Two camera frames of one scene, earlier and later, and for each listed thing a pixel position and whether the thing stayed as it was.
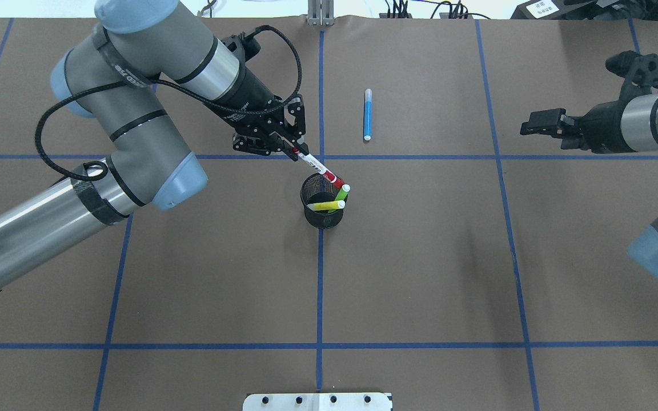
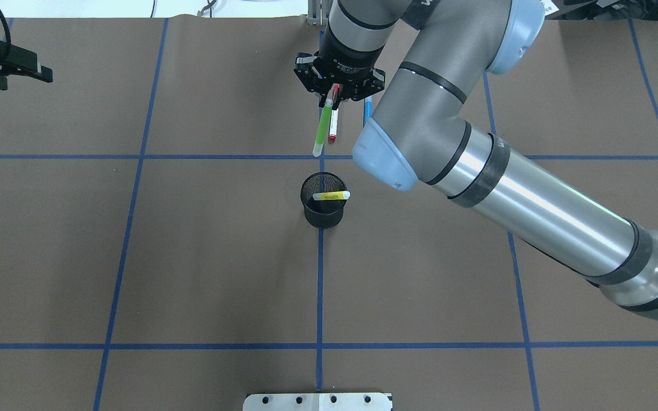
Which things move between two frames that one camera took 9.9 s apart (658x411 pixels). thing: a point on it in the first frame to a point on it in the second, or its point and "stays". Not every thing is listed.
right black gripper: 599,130 to 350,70
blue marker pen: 368,115 stays
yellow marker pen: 326,205 to 332,196
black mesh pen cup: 316,188 stays
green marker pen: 342,193 to 317,149
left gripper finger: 288,148 to 20,60
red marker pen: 320,167 to 337,88
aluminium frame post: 320,12 stays
